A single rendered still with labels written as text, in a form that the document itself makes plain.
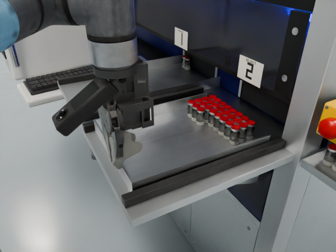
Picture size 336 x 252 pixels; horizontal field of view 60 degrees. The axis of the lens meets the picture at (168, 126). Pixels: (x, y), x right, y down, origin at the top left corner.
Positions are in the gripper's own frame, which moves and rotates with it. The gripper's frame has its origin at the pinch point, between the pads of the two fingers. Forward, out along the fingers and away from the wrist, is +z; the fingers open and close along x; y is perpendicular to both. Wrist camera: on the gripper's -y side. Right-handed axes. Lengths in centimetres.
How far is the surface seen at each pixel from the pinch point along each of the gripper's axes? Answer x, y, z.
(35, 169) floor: 133, -19, 92
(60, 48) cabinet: 89, 7, 2
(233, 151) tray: -6.1, 24.7, 1.7
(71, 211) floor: 84, -5, 92
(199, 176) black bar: -8.1, 14.6, 3.2
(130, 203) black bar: -8.0, -0.1, 3.3
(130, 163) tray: 3.4, 4.5, 4.1
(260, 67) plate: 3.5, 38.7, -11.7
